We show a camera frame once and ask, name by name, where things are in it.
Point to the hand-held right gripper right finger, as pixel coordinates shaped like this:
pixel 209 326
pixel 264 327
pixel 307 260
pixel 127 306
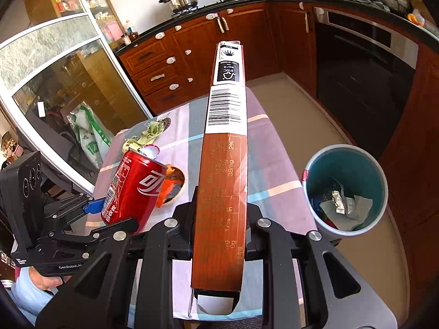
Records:
pixel 255 236

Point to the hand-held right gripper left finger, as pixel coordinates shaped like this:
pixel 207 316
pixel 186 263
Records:
pixel 183 233

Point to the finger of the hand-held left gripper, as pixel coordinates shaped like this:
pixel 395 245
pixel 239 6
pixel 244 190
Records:
pixel 85 238
pixel 92 206

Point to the red soda can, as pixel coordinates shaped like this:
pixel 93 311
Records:
pixel 137 192

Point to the brown cardboard box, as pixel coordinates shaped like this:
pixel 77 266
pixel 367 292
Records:
pixel 219 178

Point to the silver foil wrapper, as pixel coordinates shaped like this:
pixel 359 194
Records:
pixel 339 202

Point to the green corn husk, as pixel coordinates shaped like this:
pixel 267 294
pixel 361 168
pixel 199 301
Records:
pixel 147 133

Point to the white paper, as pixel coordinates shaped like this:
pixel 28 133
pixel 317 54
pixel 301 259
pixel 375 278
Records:
pixel 362 209

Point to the teal trash bin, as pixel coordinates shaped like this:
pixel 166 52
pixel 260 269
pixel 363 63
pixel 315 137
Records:
pixel 370 178

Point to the person's left forearm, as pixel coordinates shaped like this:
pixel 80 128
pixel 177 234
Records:
pixel 24 294

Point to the person's left hand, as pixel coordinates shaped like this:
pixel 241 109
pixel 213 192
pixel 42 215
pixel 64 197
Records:
pixel 46 281

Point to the dark grey jacket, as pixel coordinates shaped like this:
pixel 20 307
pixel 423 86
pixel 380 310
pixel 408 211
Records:
pixel 58 133

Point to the green white sack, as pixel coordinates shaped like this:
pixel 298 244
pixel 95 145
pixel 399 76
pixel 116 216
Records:
pixel 91 137

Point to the plaid tablecloth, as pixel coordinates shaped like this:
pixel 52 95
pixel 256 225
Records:
pixel 267 164

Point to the glass sliding door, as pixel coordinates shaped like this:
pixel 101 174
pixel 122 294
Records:
pixel 44 48

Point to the clear sauce bottle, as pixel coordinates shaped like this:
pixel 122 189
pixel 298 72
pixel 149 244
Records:
pixel 128 29

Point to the wooden display cabinet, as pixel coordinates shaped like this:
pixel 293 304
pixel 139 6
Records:
pixel 37 3

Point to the black built-in oven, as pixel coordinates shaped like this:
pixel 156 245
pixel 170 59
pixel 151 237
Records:
pixel 360 75

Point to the wooden kitchen cabinet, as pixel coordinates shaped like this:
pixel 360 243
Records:
pixel 240 31

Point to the gas stove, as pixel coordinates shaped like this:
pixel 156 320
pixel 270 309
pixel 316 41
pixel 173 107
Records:
pixel 187 13

